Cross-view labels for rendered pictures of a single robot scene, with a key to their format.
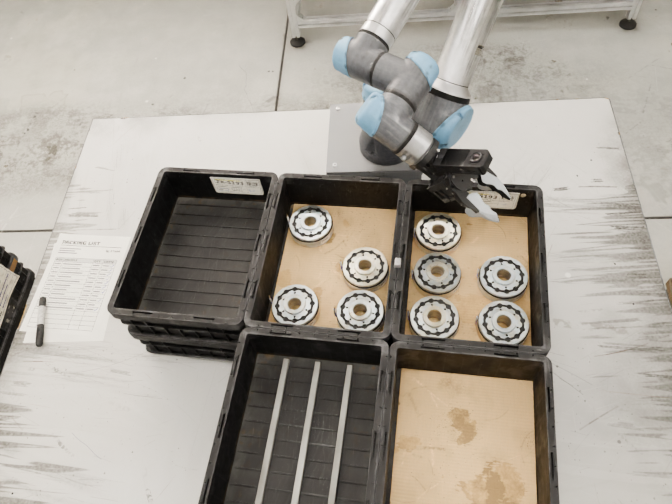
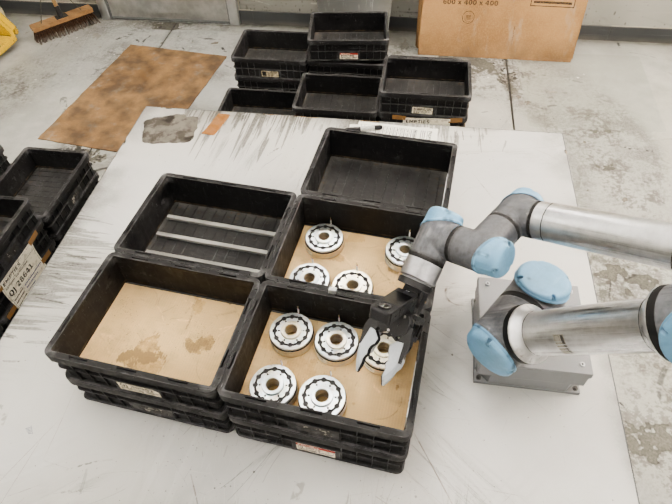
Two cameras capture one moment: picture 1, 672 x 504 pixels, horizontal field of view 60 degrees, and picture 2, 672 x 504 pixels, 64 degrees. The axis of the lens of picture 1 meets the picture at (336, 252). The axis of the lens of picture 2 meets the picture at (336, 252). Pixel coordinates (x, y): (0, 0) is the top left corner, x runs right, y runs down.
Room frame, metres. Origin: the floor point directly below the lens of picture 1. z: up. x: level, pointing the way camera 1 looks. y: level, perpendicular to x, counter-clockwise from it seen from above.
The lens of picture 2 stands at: (0.61, -0.85, 1.93)
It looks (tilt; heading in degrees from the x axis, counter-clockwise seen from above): 50 degrees down; 89
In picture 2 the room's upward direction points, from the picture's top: 2 degrees counter-clockwise
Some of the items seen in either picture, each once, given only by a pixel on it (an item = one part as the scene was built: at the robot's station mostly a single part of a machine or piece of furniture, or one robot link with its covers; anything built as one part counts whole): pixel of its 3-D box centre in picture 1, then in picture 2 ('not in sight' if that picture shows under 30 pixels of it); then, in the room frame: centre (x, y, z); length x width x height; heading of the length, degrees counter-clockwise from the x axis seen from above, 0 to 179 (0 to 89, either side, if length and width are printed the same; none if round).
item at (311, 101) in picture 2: not in sight; (339, 121); (0.70, 1.36, 0.31); 0.40 x 0.30 x 0.34; 169
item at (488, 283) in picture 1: (503, 276); (322, 397); (0.58, -0.35, 0.86); 0.10 x 0.10 x 0.01
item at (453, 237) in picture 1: (438, 231); (383, 349); (0.72, -0.24, 0.86); 0.10 x 0.10 x 0.01
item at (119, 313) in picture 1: (198, 241); (381, 170); (0.77, 0.30, 0.92); 0.40 x 0.30 x 0.02; 163
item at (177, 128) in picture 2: not in sight; (168, 127); (0.03, 0.84, 0.71); 0.22 x 0.19 x 0.01; 169
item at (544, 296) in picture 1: (471, 260); (328, 353); (0.60, -0.27, 0.92); 0.40 x 0.30 x 0.02; 163
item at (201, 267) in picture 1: (205, 253); (380, 183); (0.77, 0.30, 0.87); 0.40 x 0.30 x 0.11; 163
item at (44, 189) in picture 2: not in sight; (51, 209); (-0.58, 0.85, 0.31); 0.40 x 0.30 x 0.34; 79
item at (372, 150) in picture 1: (387, 130); not in sight; (1.06, -0.19, 0.85); 0.15 x 0.15 x 0.10
